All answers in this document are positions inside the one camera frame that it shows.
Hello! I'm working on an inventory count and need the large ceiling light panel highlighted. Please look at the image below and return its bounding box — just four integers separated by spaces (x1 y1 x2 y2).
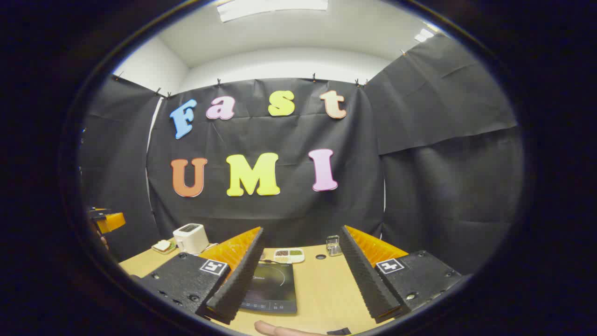
216 0 329 22

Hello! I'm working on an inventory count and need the black backdrop cloth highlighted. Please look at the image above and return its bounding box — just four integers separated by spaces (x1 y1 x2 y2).
79 35 525 276

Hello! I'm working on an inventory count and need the black induction cooktop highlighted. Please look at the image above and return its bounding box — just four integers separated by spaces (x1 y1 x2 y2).
240 261 298 315

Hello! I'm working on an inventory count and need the white toaster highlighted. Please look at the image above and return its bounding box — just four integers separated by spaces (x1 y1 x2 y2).
173 224 210 255

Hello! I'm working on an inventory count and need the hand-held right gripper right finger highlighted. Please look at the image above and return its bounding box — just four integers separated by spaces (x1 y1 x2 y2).
339 225 462 323

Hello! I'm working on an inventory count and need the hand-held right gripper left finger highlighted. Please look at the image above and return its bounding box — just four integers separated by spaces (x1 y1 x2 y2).
138 227 265 324

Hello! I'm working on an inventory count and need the white divided bean dish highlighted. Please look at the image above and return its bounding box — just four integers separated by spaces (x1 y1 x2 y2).
274 248 305 264

